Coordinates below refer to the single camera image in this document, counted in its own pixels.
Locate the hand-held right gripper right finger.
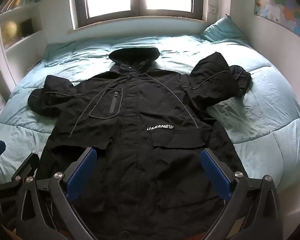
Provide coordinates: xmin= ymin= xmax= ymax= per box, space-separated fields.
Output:
xmin=200 ymin=148 xmax=287 ymax=240

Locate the dark shelf object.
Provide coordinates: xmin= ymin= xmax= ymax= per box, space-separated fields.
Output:
xmin=19 ymin=19 xmax=35 ymax=34

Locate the colourful wall map poster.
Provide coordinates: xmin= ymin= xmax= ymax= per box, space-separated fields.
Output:
xmin=254 ymin=0 xmax=300 ymax=39

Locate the white wall bookshelf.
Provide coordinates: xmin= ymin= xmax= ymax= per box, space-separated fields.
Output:
xmin=0 ymin=0 xmax=48 ymax=85

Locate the light blue pillow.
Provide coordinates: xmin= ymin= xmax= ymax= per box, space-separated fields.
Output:
xmin=199 ymin=15 xmax=247 ymax=43

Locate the light blue comforter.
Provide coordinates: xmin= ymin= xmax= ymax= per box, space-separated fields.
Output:
xmin=0 ymin=31 xmax=300 ymax=193

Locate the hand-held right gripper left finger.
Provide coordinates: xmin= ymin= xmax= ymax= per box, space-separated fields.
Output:
xmin=16 ymin=147 xmax=98 ymax=240

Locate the black hooded jacket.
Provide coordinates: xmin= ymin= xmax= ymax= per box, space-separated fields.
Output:
xmin=27 ymin=47 xmax=252 ymax=240

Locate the yellow globe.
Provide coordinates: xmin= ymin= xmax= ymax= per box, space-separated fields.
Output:
xmin=1 ymin=21 xmax=17 ymax=43

